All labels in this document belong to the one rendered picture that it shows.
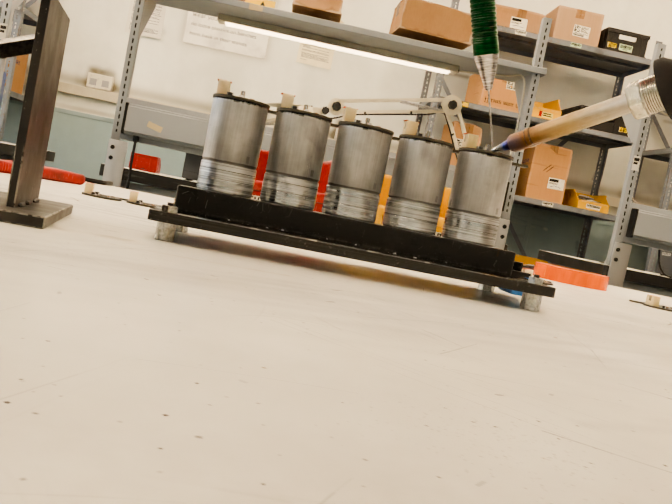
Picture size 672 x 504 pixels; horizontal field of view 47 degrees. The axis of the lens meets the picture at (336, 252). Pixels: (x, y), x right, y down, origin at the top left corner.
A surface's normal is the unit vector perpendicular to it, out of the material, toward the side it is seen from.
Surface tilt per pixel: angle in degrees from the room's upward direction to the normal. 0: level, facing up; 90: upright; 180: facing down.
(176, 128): 90
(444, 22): 88
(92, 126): 90
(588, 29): 90
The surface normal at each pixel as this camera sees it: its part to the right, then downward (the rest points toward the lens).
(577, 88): 0.07, 0.07
